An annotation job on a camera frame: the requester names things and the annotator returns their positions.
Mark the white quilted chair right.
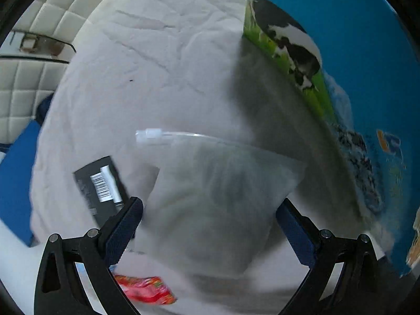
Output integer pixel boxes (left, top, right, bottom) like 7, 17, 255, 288
13, 0, 103, 43

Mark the red candy packet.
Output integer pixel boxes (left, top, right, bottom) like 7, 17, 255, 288
110, 265, 177, 305

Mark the black snack packet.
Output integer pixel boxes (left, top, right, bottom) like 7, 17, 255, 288
73, 156, 129, 228

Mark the white quilted chair left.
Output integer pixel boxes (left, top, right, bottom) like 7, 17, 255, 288
0, 59, 67, 144

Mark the white quilted chair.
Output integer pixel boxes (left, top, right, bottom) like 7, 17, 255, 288
0, 59, 67, 144
13, 0, 103, 43

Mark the cardboard milk box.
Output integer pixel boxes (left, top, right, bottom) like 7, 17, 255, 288
244, 0, 419, 275

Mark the grey bed sheet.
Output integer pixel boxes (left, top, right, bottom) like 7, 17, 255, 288
29, 0, 395, 315

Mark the white zip bag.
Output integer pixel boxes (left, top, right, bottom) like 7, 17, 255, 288
135, 129, 306, 278

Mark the dark blue cloth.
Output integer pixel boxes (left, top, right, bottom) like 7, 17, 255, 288
35, 93, 53, 126

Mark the blue mat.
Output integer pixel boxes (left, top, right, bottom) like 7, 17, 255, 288
1, 120, 41, 247

